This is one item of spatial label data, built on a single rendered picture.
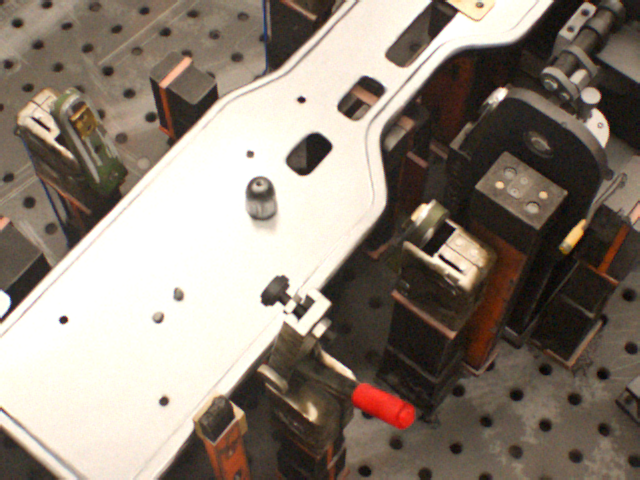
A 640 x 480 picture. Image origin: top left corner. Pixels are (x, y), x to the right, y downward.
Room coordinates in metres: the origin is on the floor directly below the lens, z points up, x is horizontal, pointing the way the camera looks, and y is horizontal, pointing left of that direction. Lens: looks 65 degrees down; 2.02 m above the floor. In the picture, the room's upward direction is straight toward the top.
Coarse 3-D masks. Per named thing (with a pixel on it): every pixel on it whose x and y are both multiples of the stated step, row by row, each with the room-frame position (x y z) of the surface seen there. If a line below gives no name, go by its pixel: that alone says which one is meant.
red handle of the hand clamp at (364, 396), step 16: (304, 368) 0.32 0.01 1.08; (320, 368) 0.32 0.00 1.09; (320, 384) 0.30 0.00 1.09; (336, 384) 0.30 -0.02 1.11; (352, 384) 0.29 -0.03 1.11; (368, 384) 0.29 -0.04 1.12; (352, 400) 0.28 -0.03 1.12; (368, 400) 0.28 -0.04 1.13; (384, 400) 0.27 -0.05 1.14; (400, 400) 0.27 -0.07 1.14; (384, 416) 0.26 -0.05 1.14; (400, 416) 0.26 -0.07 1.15
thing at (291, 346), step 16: (272, 288) 0.34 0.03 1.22; (288, 288) 0.35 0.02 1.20; (272, 304) 0.33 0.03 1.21; (288, 304) 0.33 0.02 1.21; (304, 304) 0.34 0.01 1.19; (320, 304) 0.33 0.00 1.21; (288, 320) 0.31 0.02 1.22; (304, 320) 0.31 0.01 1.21; (320, 320) 0.32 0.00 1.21; (288, 336) 0.31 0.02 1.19; (304, 336) 0.30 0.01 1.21; (320, 336) 0.31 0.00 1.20; (272, 352) 0.32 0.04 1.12; (288, 352) 0.31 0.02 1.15; (304, 352) 0.32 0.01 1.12; (272, 368) 0.32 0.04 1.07; (288, 368) 0.31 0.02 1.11
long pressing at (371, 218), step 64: (384, 0) 0.78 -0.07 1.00; (512, 0) 0.78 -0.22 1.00; (320, 64) 0.69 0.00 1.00; (384, 64) 0.69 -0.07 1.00; (192, 128) 0.61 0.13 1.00; (256, 128) 0.61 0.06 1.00; (320, 128) 0.61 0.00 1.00; (384, 128) 0.61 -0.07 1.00; (128, 192) 0.54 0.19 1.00; (192, 192) 0.53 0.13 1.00; (320, 192) 0.54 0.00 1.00; (384, 192) 0.53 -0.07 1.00; (64, 256) 0.47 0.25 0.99; (128, 256) 0.46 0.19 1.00; (192, 256) 0.46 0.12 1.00; (256, 256) 0.46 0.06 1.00; (320, 256) 0.46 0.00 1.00; (128, 320) 0.40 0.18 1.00; (192, 320) 0.40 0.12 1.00; (256, 320) 0.40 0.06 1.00; (0, 384) 0.33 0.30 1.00; (64, 384) 0.33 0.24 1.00; (128, 384) 0.33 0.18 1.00; (192, 384) 0.33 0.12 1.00; (64, 448) 0.27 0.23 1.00; (128, 448) 0.27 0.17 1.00
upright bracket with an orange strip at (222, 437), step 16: (224, 400) 0.26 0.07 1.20; (208, 416) 0.24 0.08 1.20; (224, 416) 0.25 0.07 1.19; (208, 432) 0.23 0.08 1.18; (224, 432) 0.24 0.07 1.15; (240, 432) 0.25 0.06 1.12; (208, 448) 0.24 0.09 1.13; (224, 448) 0.24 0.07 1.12; (240, 448) 0.25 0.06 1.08; (224, 464) 0.23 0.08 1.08; (240, 464) 0.25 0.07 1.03
